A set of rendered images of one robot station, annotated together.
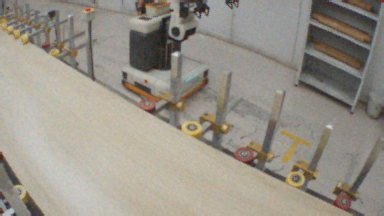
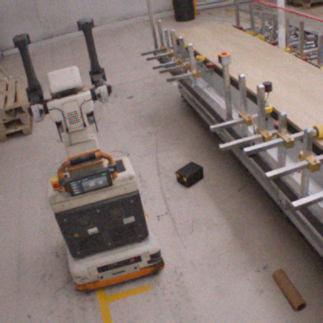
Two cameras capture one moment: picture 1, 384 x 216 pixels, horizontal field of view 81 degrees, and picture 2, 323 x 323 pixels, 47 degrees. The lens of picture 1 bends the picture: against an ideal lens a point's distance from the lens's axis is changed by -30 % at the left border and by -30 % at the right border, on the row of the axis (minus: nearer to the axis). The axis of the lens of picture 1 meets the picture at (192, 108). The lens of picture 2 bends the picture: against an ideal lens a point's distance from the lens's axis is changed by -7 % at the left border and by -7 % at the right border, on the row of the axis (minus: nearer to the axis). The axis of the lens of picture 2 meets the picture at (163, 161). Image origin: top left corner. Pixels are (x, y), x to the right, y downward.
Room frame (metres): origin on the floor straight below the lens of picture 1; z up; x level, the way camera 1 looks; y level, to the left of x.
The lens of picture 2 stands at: (3.85, 2.10, 2.08)
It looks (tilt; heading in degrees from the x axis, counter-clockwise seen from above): 33 degrees down; 224
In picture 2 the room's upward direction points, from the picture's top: 10 degrees counter-clockwise
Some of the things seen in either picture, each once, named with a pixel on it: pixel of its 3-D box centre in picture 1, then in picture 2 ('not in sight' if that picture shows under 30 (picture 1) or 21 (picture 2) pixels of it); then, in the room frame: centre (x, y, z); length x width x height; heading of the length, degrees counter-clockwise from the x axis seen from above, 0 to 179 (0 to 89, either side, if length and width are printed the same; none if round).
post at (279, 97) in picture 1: (269, 137); (175, 52); (0.95, -0.33, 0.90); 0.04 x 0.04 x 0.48; 55
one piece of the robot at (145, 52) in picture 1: (158, 34); (97, 201); (2.76, 0.37, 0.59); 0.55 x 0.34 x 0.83; 145
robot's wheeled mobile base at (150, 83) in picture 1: (164, 74); (109, 240); (2.70, 0.30, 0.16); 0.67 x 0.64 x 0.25; 55
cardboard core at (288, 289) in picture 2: not in sight; (288, 289); (2.37, 1.54, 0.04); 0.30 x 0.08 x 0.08; 55
